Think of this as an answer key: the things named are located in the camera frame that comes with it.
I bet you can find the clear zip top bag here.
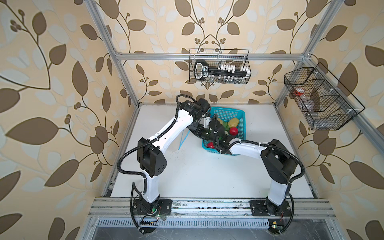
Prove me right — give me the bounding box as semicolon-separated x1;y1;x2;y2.
178;129;190;150

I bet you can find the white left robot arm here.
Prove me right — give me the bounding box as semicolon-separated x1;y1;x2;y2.
117;94;211;204

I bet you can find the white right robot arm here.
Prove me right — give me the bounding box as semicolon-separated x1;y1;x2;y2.
188;115;305;216

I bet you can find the red toy apple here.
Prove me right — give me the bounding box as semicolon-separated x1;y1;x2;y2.
229;127;239;136

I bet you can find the yellow toy potato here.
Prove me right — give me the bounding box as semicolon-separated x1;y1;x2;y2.
228;118;240;128

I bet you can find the teal plastic basket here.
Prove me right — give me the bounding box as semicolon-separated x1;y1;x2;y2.
203;107;247;140

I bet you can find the black tool in basket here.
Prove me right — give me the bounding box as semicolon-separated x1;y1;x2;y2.
193;60;209;80

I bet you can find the red capped clear bottle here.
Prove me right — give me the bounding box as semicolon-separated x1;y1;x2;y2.
293;88;313;105

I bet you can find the back black wire basket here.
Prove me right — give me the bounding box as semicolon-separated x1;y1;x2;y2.
189;48;252;85

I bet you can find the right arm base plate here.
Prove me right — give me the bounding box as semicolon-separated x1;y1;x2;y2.
249;199;292;218

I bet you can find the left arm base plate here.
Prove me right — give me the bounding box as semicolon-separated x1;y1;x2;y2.
133;199;173;217

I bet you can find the side black wire basket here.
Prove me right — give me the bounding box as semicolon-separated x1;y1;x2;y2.
284;62;366;131

